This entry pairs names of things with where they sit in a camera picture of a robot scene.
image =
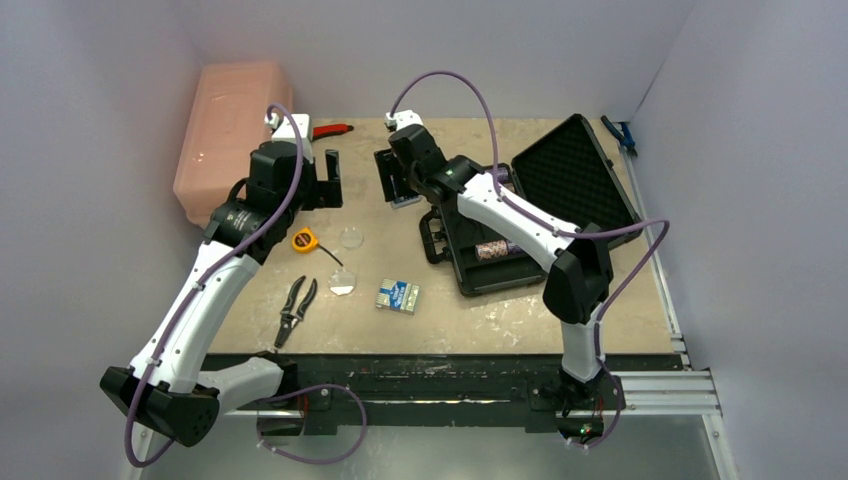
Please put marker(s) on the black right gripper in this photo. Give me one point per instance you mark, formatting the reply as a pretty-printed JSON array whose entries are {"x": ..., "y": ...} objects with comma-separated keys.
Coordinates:
[{"x": 387, "y": 175}]

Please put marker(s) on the purple chip stack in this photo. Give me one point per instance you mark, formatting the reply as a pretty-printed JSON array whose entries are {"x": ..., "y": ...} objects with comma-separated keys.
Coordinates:
[{"x": 503, "y": 176}]

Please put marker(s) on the clear dealer button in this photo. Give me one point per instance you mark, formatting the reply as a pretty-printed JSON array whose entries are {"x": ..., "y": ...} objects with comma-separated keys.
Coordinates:
[{"x": 351, "y": 238}]

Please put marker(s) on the pink plastic storage box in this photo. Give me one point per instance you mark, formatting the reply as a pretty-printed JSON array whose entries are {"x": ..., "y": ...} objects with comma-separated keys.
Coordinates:
[{"x": 227, "y": 122}]

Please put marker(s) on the red utility knife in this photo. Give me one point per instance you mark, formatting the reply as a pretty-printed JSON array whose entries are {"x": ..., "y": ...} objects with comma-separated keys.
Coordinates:
[{"x": 330, "y": 130}]

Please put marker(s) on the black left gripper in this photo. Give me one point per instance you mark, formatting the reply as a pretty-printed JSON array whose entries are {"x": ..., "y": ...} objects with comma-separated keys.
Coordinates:
[{"x": 317, "y": 193}]

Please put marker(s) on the blue yellow card deck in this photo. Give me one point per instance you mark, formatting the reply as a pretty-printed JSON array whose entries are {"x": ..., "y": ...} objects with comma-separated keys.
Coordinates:
[{"x": 397, "y": 296}]

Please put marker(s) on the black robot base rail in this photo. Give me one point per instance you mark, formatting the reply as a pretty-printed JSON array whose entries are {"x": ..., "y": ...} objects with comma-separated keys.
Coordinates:
[{"x": 327, "y": 391}]

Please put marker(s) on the blue playing card deck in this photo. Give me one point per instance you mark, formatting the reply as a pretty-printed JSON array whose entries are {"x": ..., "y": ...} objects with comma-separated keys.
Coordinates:
[{"x": 403, "y": 194}]

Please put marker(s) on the blue handled pliers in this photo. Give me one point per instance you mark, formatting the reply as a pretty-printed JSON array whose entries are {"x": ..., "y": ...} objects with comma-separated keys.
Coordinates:
[{"x": 620, "y": 131}]

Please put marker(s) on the black handled pliers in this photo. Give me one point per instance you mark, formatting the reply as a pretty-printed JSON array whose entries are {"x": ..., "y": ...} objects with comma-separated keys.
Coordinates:
[{"x": 294, "y": 309}]

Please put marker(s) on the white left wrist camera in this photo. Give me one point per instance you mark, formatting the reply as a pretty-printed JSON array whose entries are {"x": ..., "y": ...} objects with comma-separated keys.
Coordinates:
[{"x": 284, "y": 129}]

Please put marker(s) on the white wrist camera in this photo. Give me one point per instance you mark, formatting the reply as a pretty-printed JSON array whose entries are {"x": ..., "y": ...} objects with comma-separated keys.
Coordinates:
[
  {"x": 401, "y": 119},
  {"x": 284, "y": 129}
]

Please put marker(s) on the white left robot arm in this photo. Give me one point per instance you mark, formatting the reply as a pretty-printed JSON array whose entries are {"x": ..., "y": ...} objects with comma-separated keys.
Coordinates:
[{"x": 165, "y": 388}]

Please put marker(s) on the clear round disc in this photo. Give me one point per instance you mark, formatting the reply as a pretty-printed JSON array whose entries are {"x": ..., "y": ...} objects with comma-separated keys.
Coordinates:
[{"x": 342, "y": 282}]

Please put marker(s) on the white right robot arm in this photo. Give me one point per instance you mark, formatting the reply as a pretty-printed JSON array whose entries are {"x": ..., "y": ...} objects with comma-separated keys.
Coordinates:
[{"x": 577, "y": 264}]

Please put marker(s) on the yellow tape measure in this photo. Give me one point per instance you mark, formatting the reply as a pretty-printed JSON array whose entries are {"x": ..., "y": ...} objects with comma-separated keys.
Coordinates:
[{"x": 304, "y": 241}]

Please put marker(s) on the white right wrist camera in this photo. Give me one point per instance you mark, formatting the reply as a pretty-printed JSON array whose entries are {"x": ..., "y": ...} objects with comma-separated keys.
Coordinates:
[{"x": 401, "y": 119}]

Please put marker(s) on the black poker set case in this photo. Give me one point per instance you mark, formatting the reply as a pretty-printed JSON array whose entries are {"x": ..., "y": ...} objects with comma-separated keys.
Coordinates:
[{"x": 566, "y": 174}]

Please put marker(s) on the orange purple chip row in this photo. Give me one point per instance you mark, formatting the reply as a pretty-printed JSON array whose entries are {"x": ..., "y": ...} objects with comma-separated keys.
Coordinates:
[{"x": 498, "y": 249}]

